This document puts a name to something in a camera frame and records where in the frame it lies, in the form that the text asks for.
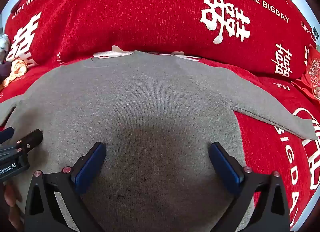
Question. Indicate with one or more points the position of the person's left hand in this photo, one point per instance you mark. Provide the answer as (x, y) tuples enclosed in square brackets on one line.
[(11, 195)]

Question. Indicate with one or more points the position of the red embroidered cushion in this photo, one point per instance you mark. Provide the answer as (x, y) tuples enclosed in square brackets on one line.
[(311, 77)]

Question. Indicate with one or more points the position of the dark cloth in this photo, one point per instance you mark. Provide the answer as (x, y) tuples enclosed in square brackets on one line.
[(3, 69)]

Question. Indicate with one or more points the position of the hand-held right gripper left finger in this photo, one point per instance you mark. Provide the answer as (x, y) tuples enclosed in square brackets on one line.
[(91, 163)]

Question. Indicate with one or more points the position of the red printed sofa cover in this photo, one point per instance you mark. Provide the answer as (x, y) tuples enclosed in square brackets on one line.
[(150, 10)]

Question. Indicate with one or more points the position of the orange cream cloth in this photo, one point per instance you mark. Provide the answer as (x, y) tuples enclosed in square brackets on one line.
[(17, 69)]

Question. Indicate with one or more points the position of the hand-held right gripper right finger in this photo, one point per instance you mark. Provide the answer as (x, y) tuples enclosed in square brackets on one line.
[(225, 164)]

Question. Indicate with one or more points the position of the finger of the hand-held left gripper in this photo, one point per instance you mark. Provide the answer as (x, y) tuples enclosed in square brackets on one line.
[(6, 134), (31, 139)]

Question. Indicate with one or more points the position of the white grey cloth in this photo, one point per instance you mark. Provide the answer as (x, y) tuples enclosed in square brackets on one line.
[(3, 47)]

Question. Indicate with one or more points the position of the grey knit sweater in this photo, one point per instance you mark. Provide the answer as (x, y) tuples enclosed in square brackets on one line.
[(150, 109)]

